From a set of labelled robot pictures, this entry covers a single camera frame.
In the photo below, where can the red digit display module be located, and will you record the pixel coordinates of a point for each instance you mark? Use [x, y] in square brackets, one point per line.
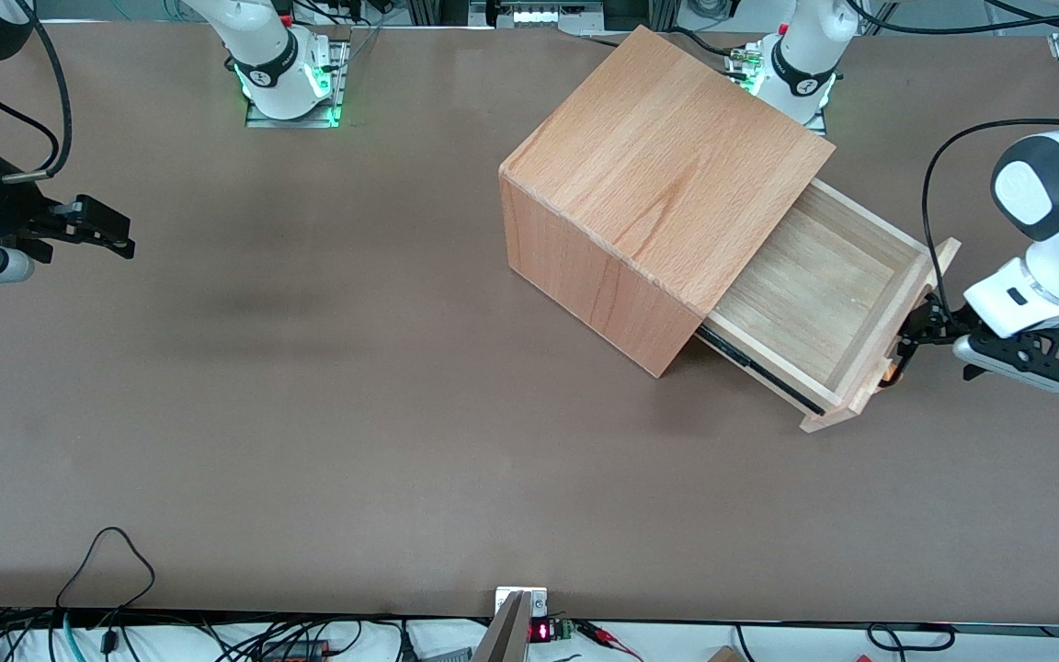
[543, 632]

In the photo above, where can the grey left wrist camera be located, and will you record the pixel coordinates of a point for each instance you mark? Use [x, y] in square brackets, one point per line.
[1017, 360]

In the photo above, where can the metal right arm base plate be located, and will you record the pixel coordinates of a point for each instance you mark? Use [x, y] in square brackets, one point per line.
[342, 83]

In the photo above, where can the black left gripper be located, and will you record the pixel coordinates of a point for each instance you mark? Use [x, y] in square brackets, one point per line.
[932, 324]

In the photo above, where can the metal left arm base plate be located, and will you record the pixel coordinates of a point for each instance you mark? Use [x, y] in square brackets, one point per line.
[817, 121]

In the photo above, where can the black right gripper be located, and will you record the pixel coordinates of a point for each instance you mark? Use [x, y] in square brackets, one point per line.
[4, 211]

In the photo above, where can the light wooden drawer cabinet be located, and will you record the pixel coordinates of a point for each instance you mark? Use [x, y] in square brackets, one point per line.
[658, 175]

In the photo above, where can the striped bread roll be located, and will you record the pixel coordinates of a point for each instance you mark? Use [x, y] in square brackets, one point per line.
[889, 371]

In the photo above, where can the red and black clip leads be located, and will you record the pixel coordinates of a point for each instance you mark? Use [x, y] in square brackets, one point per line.
[608, 637]

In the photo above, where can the black power adapter box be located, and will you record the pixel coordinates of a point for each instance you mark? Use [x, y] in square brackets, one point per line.
[295, 651]

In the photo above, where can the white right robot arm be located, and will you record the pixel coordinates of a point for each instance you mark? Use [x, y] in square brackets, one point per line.
[258, 46]

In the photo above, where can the brown cardboard piece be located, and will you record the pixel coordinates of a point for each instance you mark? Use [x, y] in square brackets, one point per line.
[724, 655]

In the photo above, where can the grey camera mount bar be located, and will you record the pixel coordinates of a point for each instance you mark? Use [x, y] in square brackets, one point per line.
[506, 634]

